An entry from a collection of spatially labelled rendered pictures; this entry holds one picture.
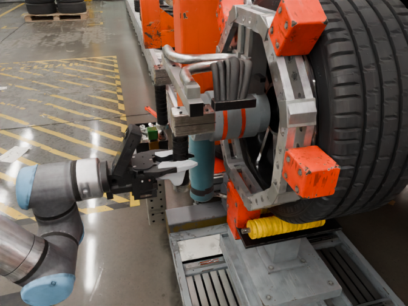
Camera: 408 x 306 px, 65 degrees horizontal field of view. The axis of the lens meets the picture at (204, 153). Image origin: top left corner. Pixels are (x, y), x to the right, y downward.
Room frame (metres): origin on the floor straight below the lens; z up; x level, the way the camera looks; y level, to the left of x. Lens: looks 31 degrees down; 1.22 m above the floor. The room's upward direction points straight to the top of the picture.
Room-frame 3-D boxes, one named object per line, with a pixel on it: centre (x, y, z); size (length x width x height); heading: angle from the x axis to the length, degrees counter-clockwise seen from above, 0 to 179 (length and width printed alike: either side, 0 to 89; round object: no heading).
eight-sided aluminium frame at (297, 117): (0.85, -0.13, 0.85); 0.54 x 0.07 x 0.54; 14
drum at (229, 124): (0.84, -0.06, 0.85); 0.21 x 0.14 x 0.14; 104
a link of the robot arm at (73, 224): (0.56, 0.34, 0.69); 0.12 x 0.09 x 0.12; 13
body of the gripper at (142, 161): (0.60, 0.17, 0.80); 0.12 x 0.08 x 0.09; 104
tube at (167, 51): (0.92, 0.01, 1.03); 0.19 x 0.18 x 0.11; 104
